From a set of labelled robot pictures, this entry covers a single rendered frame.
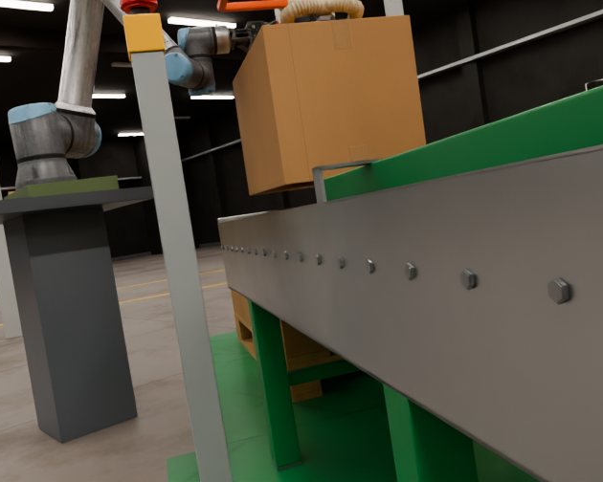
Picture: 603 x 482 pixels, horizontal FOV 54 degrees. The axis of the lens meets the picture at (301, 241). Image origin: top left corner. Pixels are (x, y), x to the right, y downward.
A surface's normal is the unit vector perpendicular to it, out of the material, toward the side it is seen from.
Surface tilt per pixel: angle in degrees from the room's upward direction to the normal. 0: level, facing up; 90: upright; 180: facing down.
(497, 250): 90
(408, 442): 90
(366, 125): 91
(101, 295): 90
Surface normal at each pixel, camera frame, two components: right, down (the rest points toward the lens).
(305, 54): 0.24, 0.03
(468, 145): -0.96, 0.16
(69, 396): 0.63, -0.06
